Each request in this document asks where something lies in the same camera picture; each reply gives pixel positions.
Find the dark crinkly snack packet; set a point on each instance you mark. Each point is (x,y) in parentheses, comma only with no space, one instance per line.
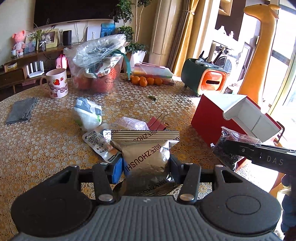
(228,134)

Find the black television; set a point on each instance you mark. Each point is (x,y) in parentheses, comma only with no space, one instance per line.
(59,11)

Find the white chicken snack packet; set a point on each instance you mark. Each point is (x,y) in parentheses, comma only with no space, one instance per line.
(99,144)

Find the red binder clip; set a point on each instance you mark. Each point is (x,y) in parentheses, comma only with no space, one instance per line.
(158,124)

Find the grey folded cloth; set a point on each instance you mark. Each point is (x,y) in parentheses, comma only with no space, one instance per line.
(21,110)

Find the pink plush toy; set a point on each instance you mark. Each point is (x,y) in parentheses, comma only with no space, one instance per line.
(19,39)

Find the small potted grass plant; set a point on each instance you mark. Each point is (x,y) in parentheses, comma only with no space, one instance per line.
(31,42)

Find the wooden tv cabinet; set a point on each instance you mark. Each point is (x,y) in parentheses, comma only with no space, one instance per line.
(15,70)

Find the white pot green plant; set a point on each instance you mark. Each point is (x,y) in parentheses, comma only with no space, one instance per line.
(130,13)

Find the white washing machine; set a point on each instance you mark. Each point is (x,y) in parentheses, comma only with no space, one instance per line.
(226,58)

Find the photo frame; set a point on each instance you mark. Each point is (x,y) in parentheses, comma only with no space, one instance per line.
(52,38)

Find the yellow giraffe figure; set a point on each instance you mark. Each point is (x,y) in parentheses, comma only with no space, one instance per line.
(253,83)

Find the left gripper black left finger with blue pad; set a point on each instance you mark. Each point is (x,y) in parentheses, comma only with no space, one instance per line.
(102,175)

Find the silver foil snack pouch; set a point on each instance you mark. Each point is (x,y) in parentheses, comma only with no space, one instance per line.
(146,163)

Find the clear plastic bag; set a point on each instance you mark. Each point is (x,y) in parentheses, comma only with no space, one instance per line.
(93,51)

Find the blue picture card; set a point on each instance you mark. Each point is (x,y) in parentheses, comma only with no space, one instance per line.
(107,29)

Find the orange mandarin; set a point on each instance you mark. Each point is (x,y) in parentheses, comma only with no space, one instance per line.
(135,80)
(150,81)
(158,81)
(143,82)

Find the purple white bread packet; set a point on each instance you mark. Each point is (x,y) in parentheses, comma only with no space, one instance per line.
(125,123)

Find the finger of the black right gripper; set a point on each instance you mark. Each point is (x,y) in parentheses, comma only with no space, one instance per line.
(230,150)

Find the black speaker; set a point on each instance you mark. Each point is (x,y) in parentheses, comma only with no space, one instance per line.
(67,37)

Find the white router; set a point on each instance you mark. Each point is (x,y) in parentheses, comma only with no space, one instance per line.
(35,69)

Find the white blue tissue pack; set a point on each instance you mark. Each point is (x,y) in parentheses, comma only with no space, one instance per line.
(87,114)

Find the yellow curtain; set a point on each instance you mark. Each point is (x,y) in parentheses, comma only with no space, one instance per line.
(182,37)

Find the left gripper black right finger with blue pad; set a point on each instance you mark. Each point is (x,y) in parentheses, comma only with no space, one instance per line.
(190,175)

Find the red white cardboard box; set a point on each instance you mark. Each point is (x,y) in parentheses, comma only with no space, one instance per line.
(233,111)

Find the pink strawberry mug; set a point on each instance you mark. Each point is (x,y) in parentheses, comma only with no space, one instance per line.
(55,84)

